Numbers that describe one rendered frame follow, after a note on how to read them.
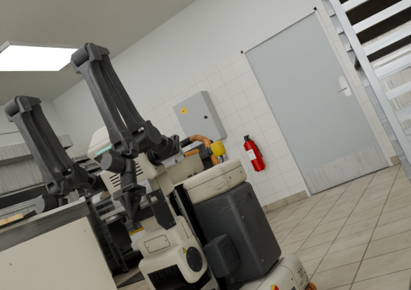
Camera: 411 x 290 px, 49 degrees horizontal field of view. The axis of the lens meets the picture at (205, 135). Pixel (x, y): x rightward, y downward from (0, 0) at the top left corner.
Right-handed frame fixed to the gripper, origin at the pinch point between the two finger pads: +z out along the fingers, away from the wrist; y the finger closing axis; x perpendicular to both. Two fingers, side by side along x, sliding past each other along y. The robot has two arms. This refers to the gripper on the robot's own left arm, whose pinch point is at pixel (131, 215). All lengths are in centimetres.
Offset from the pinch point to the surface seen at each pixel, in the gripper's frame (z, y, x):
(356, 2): -59, 85, 37
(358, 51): -43, 78, 41
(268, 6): -345, -44, 311
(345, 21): -53, 79, 36
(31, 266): 12.9, -21.4, -22.3
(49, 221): -2.6, -22.4, -15.7
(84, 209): -9.6, -22.4, -1.2
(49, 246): 6.0, -21.4, -16.1
